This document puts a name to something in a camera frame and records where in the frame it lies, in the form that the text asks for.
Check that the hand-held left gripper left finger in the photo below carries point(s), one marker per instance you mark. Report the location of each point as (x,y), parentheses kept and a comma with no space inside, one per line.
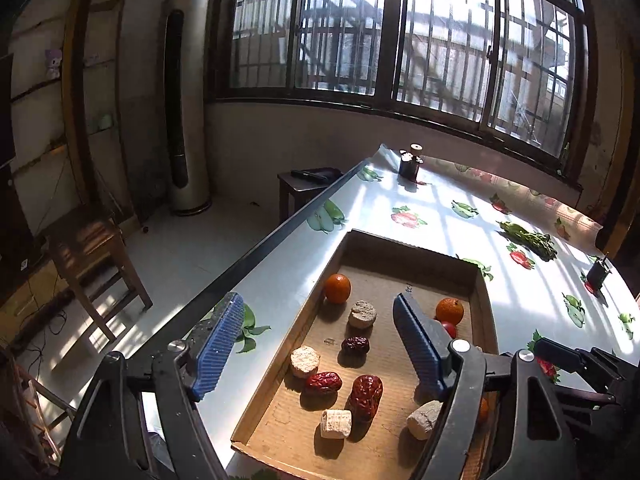
(220,347)

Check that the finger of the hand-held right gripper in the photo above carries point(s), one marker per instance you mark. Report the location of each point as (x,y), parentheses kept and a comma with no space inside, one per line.
(560,357)

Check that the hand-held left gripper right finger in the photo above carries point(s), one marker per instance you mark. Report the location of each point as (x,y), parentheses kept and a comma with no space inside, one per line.
(417,347)

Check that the dark red date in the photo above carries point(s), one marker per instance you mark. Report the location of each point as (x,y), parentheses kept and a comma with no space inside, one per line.
(355,345)

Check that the large red date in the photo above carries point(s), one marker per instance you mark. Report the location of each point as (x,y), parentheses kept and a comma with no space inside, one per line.
(366,396)

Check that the tan round cake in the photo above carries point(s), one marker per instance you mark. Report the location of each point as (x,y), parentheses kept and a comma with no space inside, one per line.
(362,314)
(424,420)
(336,424)
(305,361)

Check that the shallow cardboard box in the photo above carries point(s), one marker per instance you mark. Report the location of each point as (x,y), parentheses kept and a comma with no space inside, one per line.
(380,280)

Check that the red tomato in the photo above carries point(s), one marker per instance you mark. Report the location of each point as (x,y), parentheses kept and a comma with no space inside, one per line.
(449,329)

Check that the orange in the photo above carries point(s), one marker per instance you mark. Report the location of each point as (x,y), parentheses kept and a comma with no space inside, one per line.
(450,310)
(337,288)

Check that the small black clip stand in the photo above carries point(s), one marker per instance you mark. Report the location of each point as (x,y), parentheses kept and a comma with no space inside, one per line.
(597,272)

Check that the fruit print tablecloth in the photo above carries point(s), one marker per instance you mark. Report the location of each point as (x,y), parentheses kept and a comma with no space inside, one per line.
(440,230)

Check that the green bean bunch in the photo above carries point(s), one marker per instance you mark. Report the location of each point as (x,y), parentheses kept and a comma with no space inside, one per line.
(530,241)

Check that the wooden chair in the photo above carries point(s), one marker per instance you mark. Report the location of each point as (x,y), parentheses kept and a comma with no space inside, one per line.
(90,255)

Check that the small dark side table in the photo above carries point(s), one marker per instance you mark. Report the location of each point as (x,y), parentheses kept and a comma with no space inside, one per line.
(305,190)

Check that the dark jar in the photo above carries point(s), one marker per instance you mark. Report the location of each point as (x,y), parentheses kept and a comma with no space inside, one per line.
(410,166)

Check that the black remote control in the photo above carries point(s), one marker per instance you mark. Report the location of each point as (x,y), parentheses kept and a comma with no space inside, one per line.
(315,174)

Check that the tan thread spool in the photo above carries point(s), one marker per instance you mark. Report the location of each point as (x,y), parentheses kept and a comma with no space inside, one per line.
(416,149)

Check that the wooden floor rack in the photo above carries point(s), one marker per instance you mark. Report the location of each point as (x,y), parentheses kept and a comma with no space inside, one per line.
(30,420)

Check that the white tower air conditioner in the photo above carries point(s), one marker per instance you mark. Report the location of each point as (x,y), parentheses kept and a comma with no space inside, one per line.
(185,110)

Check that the barred window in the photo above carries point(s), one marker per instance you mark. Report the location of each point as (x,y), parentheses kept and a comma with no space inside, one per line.
(400,35)

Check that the purple plush toy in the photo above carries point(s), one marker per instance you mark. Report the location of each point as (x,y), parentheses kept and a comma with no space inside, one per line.
(52,63)

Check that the wooden wall shelf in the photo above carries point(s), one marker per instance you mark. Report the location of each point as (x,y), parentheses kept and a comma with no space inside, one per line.
(50,125)

